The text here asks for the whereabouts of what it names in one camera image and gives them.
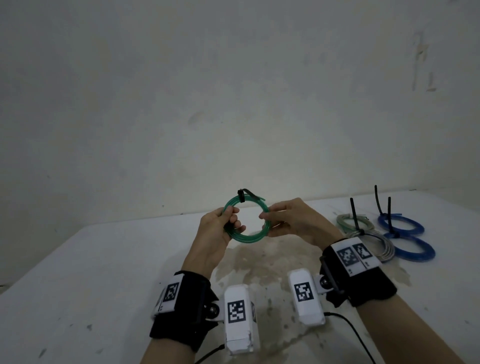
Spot solid blue tube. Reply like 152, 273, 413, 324
377, 213, 425, 236

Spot person's right forearm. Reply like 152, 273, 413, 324
354, 292, 466, 364

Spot person's left hand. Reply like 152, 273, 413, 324
181, 206, 247, 280

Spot clear green striped tube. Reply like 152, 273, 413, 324
223, 194, 272, 245
336, 213, 374, 232

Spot black camera cable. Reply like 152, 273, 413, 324
324, 311, 376, 364
194, 344, 226, 364

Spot clear blue striped tube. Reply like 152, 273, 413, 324
346, 229, 396, 263
383, 232, 437, 262

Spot person's left forearm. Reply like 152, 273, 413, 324
140, 335, 198, 364

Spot black wrist strap with markers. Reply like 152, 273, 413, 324
149, 270, 220, 353
318, 236, 398, 308

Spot white wrist camera with marker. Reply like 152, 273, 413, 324
224, 284, 260, 355
287, 268, 326, 326

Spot person's right hand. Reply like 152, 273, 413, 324
258, 197, 344, 249

